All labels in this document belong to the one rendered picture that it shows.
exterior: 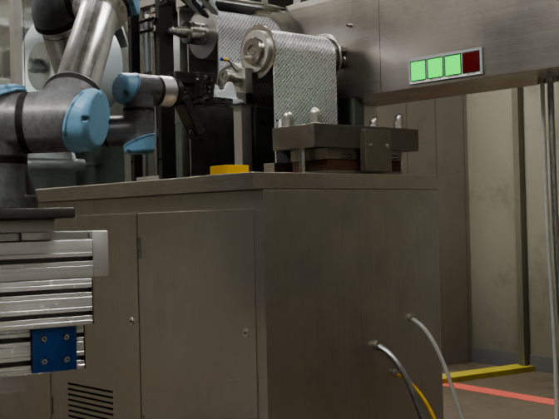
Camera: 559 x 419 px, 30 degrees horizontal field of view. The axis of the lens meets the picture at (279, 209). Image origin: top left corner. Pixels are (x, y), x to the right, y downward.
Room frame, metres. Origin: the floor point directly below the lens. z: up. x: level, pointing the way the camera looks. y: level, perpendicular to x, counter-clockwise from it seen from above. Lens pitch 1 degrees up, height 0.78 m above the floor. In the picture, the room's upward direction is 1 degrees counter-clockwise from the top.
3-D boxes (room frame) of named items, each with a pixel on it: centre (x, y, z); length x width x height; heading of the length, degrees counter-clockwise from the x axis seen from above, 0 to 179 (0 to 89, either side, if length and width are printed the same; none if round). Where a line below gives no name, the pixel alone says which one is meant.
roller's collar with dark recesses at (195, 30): (3.02, 0.23, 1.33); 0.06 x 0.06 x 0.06; 41
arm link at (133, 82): (2.52, 0.34, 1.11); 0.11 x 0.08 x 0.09; 131
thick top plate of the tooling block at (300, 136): (2.82, -0.19, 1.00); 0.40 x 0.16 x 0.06; 131
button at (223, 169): (2.57, 0.12, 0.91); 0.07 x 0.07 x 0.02; 41
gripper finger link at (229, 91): (2.67, 0.12, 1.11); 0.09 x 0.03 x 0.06; 122
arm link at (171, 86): (2.57, 0.28, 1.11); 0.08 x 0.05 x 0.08; 41
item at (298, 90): (2.89, -0.08, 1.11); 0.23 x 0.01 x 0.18; 131
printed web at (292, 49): (3.03, 0.05, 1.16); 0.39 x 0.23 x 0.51; 41
